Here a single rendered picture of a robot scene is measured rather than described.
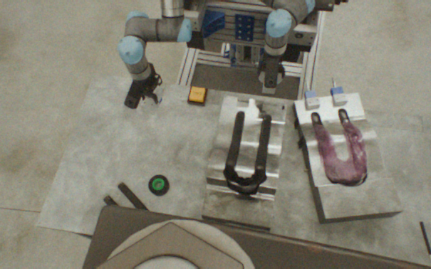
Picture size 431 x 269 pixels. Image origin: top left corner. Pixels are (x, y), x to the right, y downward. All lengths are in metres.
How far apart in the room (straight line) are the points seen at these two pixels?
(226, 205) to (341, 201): 0.41
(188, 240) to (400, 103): 2.58
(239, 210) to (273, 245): 1.18
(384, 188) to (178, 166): 0.77
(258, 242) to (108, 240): 0.10
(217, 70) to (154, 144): 0.98
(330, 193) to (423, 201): 0.37
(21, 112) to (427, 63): 2.71
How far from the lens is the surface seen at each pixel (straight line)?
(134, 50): 1.24
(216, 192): 1.46
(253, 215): 1.44
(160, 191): 1.52
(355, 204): 1.46
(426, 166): 1.71
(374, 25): 3.06
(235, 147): 1.49
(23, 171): 2.74
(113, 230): 0.28
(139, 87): 1.39
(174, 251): 0.23
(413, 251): 1.60
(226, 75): 2.44
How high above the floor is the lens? 2.27
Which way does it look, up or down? 66 degrees down
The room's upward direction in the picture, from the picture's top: 8 degrees counter-clockwise
